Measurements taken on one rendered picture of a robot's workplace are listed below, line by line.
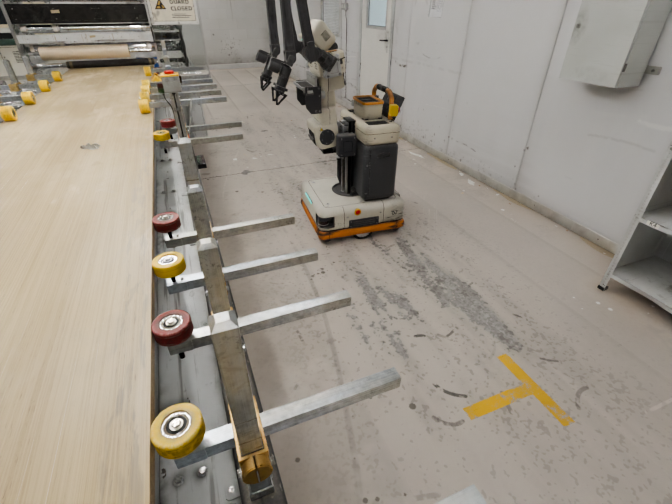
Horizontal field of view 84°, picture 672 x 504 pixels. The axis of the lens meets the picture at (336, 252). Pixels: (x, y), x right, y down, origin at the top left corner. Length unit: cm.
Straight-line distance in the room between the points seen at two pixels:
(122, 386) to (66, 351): 17
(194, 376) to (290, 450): 67
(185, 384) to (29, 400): 39
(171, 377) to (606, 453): 164
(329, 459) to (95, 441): 106
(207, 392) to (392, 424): 89
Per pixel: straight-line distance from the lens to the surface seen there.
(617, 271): 280
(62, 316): 102
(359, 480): 162
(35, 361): 94
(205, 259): 73
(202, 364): 117
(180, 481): 98
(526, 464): 180
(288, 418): 75
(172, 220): 127
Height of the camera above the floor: 147
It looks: 34 degrees down
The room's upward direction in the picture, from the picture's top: straight up
